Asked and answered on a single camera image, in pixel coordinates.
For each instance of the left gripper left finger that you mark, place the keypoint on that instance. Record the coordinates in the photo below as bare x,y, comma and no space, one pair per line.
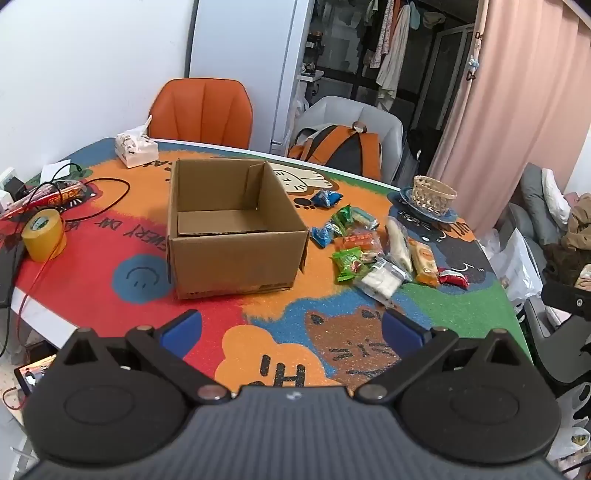
162,352

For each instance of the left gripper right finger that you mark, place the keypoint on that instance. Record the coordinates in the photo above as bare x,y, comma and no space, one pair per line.
420,349

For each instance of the white cake clear packet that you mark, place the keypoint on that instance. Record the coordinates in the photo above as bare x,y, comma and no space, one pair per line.
382,280

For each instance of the orange rice cracker packet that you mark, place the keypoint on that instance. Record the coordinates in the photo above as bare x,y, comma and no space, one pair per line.
426,269

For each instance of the red small snack packet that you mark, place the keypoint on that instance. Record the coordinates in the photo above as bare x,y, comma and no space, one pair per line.
454,278

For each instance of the long white bread packet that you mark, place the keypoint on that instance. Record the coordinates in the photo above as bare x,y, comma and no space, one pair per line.
399,251

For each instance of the bright green plum packet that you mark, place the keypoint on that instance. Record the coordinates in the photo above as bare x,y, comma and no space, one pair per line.
349,263

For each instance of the orange red snack packet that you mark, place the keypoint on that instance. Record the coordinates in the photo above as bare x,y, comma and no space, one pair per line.
367,240

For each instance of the light blue cracker packet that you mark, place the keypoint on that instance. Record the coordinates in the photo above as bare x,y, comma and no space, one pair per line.
364,218

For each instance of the blue snack packet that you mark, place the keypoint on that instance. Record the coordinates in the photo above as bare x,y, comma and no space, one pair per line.
323,236
326,199

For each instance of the dark green snack packet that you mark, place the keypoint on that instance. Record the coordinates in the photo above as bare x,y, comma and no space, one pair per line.
343,219

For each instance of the white plastic bag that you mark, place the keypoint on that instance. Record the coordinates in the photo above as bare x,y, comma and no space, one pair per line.
516,271

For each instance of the grey cushion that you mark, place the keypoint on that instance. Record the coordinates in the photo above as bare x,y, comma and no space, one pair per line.
529,214

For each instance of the blue plate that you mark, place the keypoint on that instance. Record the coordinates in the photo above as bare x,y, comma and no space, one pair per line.
450,217

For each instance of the cardboard box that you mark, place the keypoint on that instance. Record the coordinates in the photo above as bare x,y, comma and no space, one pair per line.
231,229

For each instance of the phone screen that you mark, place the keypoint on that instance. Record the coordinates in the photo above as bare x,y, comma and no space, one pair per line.
29,375

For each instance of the colourful cat table mat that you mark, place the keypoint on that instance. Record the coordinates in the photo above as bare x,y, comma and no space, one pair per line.
112,276

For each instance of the woven bamboo basket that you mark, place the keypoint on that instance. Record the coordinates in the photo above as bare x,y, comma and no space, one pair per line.
432,195

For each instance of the yellow tape roll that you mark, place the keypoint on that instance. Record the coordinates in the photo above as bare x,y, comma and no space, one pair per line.
44,235

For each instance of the red snack bar wrapper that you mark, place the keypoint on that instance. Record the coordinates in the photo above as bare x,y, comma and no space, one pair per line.
52,194

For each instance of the tissue pack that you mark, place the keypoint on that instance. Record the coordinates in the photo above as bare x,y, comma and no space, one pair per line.
134,147

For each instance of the orange black backpack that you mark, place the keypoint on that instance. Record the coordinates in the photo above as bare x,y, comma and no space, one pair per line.
348,149

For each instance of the pink curtain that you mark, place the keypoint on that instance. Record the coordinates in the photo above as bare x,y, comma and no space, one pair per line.
527,102

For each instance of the white grey chair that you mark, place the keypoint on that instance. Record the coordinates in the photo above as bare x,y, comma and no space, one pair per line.
343,111

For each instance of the orange chair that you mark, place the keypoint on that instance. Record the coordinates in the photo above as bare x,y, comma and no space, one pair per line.
204,110

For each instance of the hanging clothes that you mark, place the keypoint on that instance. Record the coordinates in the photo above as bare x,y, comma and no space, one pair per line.
400,17

